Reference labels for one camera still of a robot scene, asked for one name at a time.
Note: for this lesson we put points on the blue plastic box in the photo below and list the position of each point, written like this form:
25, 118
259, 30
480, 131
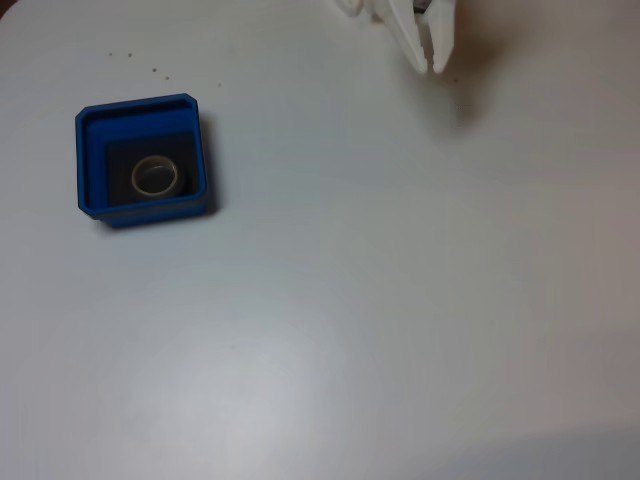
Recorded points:
90, 165

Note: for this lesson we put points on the black tape roll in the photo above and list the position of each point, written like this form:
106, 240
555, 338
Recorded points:
183, 181

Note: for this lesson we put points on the dark grey box liner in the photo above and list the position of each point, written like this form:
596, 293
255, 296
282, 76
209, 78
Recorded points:
117, 170

